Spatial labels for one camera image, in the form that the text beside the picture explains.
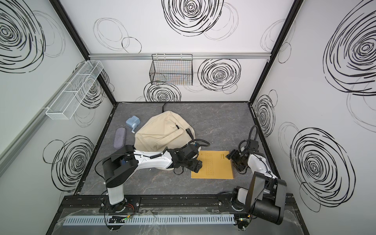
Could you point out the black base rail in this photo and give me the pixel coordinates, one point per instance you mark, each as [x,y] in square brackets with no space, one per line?
[215,203]

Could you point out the yellow grid exercise book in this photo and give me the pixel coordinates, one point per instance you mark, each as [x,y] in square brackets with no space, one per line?
[215,165]

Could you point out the cream canvas backpack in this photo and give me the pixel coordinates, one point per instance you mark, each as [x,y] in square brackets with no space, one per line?
[167,129]

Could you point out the purple pencil case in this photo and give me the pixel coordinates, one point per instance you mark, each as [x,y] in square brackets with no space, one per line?
[120,136]

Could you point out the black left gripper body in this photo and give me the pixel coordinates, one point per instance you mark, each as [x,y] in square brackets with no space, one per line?
[193,164]

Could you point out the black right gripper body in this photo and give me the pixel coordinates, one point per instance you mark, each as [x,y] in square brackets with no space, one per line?
[238,159]

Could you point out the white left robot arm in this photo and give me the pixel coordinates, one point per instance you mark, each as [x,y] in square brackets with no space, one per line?
[121,165]

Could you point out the black wire basket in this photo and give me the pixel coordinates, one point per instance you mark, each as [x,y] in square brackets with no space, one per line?
[172,68]

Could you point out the white slotted cable duct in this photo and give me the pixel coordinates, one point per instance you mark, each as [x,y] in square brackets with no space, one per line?
[188,219]

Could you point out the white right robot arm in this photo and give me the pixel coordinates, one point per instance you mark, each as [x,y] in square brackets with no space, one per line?
[266,196]

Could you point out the light blue pencil sharpener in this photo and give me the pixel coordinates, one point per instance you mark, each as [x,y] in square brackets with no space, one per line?
[133,122]

